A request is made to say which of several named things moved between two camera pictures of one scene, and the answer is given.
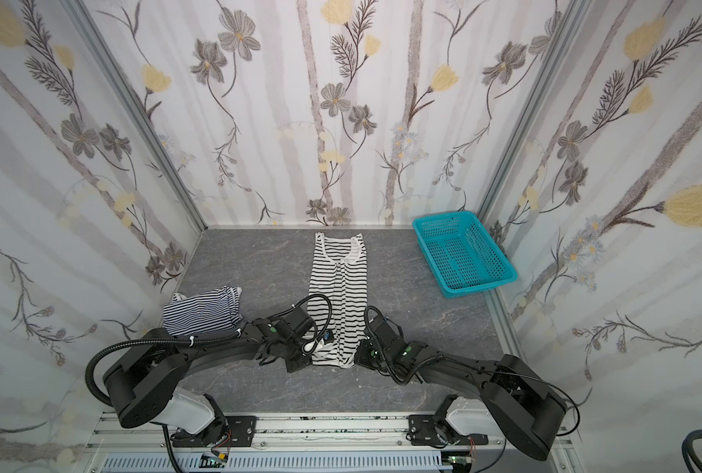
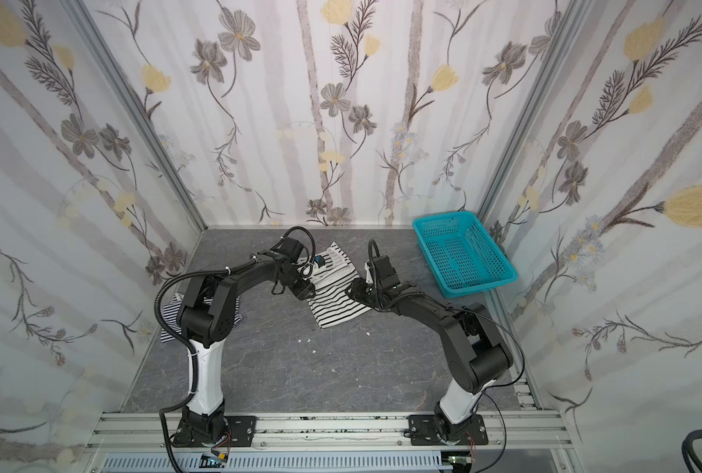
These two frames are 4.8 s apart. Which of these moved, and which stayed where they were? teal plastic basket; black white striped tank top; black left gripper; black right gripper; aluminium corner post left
Moved: black left gripper; black right gripper; black white striped tank top
Stayed: aluminium corner post left; teal plastic basket
